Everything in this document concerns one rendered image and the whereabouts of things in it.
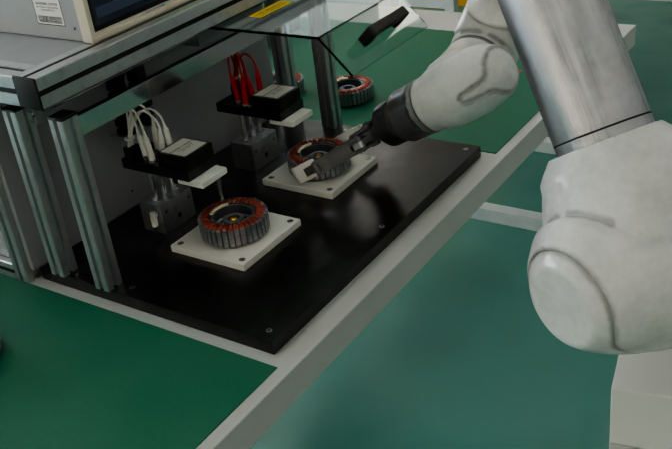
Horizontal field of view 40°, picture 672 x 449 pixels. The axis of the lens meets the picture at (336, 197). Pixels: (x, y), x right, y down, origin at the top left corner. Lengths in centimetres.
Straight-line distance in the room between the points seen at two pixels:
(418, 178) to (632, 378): 66
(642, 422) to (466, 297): 160
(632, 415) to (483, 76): 54
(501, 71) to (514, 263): 147
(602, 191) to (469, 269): 189
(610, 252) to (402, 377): 156
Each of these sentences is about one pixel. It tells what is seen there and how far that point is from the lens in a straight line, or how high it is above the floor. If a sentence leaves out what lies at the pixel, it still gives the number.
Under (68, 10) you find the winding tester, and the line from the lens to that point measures 141.
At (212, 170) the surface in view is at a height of 88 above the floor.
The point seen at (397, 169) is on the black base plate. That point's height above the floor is 77.
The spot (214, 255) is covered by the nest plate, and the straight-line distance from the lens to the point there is 143.
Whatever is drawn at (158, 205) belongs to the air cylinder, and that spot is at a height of 82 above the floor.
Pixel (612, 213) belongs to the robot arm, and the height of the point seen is 107.
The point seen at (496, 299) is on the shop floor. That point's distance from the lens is 262.
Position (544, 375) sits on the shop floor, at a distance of 236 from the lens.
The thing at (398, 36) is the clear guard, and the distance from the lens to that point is 153.
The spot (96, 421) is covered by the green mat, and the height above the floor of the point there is 75.
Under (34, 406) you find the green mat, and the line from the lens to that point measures 128.
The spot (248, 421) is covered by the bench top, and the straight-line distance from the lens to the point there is 117.
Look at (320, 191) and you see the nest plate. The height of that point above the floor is 78.
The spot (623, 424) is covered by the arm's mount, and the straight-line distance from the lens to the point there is 108.
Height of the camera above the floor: 150
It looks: 28 degrees down
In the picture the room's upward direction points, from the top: 8 degrees counter-clockwise
